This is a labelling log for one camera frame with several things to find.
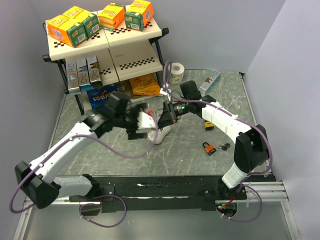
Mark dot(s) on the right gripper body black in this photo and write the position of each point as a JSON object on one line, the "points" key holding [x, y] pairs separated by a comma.
{"points": [[177, 108]]}

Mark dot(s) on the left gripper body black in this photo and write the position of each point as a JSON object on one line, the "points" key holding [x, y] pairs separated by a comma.
{"points": [[132, 117]]}

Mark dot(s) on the yellow padlock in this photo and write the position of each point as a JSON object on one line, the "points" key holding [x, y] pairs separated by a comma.
{"points": [[208, 126]]}

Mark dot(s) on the orange black padlock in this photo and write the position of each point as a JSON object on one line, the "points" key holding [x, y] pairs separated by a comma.
{"points": [[209, 149]]}

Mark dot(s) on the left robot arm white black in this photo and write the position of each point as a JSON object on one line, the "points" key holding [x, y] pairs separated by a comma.
{"points": [[39, 179]]}

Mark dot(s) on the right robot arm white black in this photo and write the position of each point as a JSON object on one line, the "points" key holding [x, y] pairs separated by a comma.
{"points": [[251, 145]]}

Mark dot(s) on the large brass padlock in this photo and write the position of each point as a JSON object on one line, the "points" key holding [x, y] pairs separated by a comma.
{"points": [[159, 112]]}

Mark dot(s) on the silver glitter sponge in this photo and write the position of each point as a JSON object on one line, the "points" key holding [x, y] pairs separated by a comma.
{"points": [[157, 137]]}

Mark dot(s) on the brown chip bag middle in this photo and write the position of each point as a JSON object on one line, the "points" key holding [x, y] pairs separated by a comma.
{"points": [[125, 87]]}

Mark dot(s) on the yellow honey dijon chip bag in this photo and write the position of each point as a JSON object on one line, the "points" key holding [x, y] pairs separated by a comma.
{"points": [[145, 85]]}

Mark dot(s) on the blue Doritos chip bag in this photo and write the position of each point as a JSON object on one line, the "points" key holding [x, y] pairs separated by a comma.
{"points": [[100, 95]]}

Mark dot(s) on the toilet paper roll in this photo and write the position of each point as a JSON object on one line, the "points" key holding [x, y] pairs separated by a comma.
{"points": [[176, 73]]}

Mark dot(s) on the dark RO box right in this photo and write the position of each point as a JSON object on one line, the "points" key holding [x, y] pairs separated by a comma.
{"points": [[94, 71]]}

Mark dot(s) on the blue RO box middle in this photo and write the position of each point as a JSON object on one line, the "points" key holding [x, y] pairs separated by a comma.
{"points": [[83, 75]]}

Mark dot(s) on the teal RO box on table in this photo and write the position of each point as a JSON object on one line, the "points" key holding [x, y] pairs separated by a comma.
{"points": [[209, 82]]}

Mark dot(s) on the white two-tier shelf rack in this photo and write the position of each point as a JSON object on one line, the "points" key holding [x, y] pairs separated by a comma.
{"points": [[122, 53]]}

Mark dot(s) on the silver RO box left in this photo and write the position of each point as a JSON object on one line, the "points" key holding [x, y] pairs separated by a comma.
{"points": [[72, 78]]}

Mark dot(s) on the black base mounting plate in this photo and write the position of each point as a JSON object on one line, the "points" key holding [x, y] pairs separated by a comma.
{"points": [[175, 192]]}

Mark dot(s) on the yellow green sponge box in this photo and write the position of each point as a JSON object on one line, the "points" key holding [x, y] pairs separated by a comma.
{"points": [[89, 20]]}

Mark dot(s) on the orange sponge box open window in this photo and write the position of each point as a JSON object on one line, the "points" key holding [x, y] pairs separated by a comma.
{"points": [[111, 16]]}

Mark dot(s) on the orange green sponge box right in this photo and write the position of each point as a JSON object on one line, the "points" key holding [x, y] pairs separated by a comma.
{"points": [[138, 14]]}

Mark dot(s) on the orange sponge box front left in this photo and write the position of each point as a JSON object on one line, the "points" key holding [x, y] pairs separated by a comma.
{"points": [[67, 30]]}

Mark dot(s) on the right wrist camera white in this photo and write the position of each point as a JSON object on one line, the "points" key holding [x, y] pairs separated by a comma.
{"points": [[167, 93]]}

